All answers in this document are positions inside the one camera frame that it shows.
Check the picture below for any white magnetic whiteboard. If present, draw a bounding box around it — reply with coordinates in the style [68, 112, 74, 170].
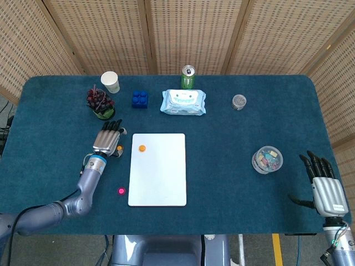
[128, 133, 187, 207]

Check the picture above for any teal table cloth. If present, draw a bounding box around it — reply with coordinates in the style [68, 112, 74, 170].
[0, 74, 353, 236]

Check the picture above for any large clear binder clip jar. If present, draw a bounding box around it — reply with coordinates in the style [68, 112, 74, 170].
[251, 145, 284, 175]

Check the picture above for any grey robot torso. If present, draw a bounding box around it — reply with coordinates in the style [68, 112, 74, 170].
[110, 234, 231, 266]

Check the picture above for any white table leg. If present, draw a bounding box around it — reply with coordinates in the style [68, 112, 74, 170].
[238, 234, 246, 266]

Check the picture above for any white paper cup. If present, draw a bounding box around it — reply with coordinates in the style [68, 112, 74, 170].
[100, 71, 121, 94]

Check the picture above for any small clear paper clip jar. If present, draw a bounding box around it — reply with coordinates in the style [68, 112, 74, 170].
[231, 94, 247, 111]

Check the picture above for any light blue wet wipes pack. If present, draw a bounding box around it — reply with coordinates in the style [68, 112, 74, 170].
[159, 89, 207, 116]

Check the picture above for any blue building block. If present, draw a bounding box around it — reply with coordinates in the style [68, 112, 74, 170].
[131, 90, 149, 110]

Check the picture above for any black floor cable bundle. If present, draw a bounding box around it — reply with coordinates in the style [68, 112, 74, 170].
[0, 101, 14, 147]

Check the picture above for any dark purple grape bunch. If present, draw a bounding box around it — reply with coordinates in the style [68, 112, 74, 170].
[86, 84, 115, 112]

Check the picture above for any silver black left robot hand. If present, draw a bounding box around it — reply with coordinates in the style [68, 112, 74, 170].
[92, 119, 128, 159]

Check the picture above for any green drink can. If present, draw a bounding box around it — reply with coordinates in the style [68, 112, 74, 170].
[181, 65, 196, 90]

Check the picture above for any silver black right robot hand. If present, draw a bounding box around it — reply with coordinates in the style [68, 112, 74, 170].
[288, 150, 349, 217]

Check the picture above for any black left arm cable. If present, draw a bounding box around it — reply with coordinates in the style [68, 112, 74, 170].
[4, 191, 80, 266]

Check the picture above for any woven bamboo folding screen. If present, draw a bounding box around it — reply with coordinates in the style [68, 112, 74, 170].
[0, 0, 355, 195]

